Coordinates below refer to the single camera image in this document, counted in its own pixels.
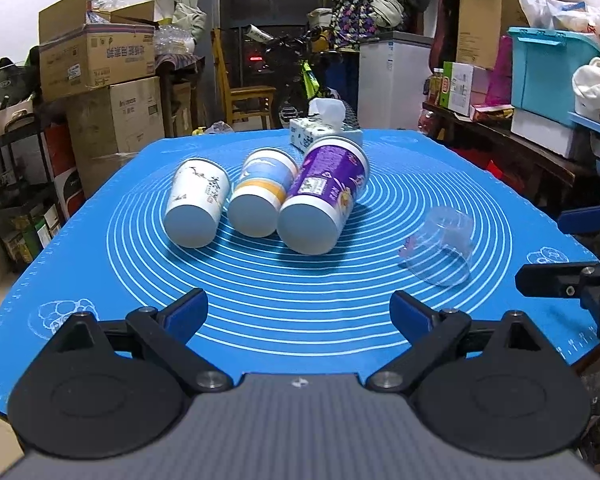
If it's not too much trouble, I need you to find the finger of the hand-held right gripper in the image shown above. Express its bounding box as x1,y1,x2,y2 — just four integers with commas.
514,259,600,341
557,202,600,236

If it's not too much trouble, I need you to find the white ink-print paper cup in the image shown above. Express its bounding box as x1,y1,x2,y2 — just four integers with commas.
163,158,231,249

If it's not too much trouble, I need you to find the green and white carton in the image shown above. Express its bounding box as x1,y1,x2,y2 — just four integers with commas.
439,61,489,117

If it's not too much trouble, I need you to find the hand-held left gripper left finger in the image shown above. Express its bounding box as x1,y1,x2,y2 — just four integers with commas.
45,287,234,395

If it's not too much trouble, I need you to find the soft tissue pack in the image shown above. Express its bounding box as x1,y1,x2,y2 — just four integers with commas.
288,99,364,154

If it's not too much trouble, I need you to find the floral cloth bundle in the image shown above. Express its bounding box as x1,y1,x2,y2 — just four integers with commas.
329,0,407,52

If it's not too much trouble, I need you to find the bicycle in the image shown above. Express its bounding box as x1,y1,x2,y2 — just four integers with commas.
244,24,347,127

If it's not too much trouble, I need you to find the teal plastic storage bin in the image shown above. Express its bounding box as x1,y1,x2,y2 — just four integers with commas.
507,26,600,128

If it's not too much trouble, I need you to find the blue and yellow paper cup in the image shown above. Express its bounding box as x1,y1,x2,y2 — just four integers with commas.
227,148,300,238

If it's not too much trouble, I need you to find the dark wooden side table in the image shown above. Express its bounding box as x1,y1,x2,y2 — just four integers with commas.
422,101,592,212

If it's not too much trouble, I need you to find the clear plastic cup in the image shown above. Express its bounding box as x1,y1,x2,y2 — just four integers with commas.
399,206,473,288

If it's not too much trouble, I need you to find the open cardboard box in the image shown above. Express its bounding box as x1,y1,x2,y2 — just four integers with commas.
38,0,157,103

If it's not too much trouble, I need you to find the large plain cardboard box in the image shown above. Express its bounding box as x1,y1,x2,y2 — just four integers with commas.
66,76,166,201

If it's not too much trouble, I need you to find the wooden chair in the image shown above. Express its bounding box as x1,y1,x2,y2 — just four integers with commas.
211,29,277,131

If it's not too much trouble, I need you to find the dark bag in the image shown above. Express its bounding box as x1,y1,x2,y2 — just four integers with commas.
0,57,39,109

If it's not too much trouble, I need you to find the white chest freezer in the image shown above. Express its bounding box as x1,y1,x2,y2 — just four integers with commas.
357,30,435,131

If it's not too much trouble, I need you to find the tall cardboard box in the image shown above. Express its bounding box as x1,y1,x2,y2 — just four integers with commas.
455,0,529,70

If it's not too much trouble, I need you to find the purple paper cup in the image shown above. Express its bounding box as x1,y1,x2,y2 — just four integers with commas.
276,138,370,255

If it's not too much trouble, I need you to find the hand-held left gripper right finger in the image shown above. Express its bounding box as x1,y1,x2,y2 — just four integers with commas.
365,289,557,395

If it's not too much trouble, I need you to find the blue silicone baking mat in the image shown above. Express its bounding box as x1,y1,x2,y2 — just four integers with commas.
0,129,600,417

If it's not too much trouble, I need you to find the metal storage shelf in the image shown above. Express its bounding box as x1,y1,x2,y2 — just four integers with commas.
0,109,72,272

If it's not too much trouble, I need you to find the white foam box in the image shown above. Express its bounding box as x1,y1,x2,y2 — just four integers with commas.
510,107,582,161

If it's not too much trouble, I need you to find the white cloth pile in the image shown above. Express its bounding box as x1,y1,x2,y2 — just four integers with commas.
572,57,600,129

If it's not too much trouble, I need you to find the white plastic bag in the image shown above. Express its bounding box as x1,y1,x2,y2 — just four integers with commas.
516,0,589,31

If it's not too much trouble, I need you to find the drink bottle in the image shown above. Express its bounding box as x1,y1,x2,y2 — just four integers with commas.
428,67,444,106

